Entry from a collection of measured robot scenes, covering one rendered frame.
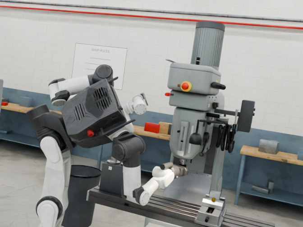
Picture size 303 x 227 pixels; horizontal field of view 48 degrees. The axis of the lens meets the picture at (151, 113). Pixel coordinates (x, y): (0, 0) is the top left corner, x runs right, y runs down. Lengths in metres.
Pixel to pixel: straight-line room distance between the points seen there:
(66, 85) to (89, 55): 5.39
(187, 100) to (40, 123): 0.85
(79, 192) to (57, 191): 2.04
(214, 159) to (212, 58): 0.74
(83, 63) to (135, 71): 1.19
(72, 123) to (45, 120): 0.18
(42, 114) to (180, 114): 0.81
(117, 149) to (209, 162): 1.05
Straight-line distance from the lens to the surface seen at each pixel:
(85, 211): 4.07
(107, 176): 2.34
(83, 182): 3.91
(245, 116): 2.32
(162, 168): 1.98
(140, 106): 1.76
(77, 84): 1.88
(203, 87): 1.93
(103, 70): 1.85
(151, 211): 2.24
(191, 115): 2.07
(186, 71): 1.95
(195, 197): 2.53
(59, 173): 1.86
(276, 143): 5.80
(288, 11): 6.50
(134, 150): 1.68
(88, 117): 1.66
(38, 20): 8.07
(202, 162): 2.57
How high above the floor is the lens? 1.75
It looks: 5 degrees down
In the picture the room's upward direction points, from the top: 8 degrees clockwise
